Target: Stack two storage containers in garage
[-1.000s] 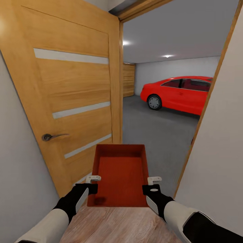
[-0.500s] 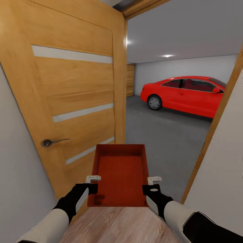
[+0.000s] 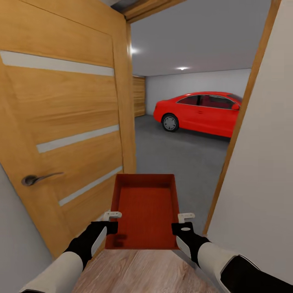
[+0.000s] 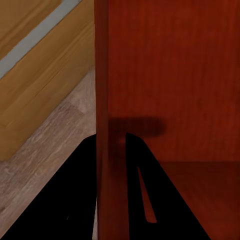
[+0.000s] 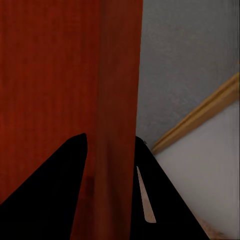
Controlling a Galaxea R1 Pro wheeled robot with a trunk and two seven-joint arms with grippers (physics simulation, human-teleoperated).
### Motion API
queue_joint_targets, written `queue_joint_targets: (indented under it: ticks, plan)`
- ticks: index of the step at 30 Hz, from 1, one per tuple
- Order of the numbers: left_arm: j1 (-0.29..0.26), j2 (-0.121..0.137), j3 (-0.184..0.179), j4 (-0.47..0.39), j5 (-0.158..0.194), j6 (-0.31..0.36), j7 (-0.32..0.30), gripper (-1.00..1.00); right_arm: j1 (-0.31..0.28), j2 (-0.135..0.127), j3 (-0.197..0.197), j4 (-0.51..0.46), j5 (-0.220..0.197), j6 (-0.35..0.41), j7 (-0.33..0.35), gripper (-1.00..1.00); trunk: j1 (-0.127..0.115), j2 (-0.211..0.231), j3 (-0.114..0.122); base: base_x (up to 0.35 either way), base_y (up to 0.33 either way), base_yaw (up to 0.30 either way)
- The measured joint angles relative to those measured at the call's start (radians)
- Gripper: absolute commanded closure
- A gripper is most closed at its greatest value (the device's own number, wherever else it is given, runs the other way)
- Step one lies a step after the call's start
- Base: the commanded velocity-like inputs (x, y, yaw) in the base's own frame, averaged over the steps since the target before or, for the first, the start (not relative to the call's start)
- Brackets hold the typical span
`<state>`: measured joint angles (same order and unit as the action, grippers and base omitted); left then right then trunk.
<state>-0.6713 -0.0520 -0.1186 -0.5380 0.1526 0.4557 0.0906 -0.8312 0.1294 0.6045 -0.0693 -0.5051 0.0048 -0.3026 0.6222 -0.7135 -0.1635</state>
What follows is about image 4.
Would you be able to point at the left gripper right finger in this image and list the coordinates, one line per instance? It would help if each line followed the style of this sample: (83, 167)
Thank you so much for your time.
(175, 220)

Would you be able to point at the storage box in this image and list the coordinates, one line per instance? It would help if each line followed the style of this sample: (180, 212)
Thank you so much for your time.
(168, 71)

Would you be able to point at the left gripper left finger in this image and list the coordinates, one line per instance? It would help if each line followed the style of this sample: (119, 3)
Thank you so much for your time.
(65, 207)

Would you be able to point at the door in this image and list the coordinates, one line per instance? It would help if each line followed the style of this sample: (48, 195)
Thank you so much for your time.
(46, 48)

